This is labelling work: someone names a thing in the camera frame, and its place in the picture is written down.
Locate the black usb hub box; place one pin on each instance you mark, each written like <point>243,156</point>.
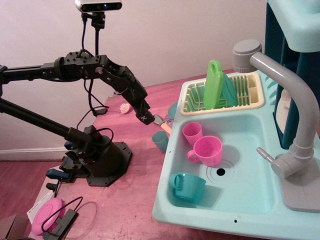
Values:
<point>63,227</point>

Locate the grey toy faucet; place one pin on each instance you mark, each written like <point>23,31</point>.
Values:
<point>296,115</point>

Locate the green cutting board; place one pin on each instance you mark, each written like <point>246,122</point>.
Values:
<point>213,85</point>

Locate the light blue toy sink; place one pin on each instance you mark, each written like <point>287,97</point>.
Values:
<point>242,194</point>

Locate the teal plate behind sink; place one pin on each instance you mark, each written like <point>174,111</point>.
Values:
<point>172,110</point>

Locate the pink plate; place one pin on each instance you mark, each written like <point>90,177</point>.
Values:
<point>42,221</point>

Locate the white paper label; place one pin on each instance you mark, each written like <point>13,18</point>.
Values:
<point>40,201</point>

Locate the teal mug in sink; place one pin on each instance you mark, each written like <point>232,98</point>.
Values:
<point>187,186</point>

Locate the silver depth camera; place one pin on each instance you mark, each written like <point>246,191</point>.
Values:
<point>93,6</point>

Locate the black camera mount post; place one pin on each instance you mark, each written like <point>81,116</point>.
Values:
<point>98,23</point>

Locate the teal cup on table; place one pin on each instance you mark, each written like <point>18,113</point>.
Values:
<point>160,139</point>

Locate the pink mug with handle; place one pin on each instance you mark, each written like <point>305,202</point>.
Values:
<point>208,150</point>

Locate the blue clamp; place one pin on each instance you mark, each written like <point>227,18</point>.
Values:
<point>59,172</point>

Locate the brown cardboard box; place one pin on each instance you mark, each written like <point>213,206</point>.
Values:
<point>13,227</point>

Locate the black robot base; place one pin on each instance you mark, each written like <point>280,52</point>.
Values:
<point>94,156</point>

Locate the teal plate in rack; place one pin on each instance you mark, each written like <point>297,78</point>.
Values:
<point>229,91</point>

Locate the pink tumbler cup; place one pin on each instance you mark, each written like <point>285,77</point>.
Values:
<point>192,131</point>

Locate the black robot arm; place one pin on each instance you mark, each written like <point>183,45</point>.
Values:
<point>73,67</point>

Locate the cream dish rack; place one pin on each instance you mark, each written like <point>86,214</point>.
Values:
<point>249,95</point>

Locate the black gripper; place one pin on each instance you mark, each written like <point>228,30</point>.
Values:
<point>126,84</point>

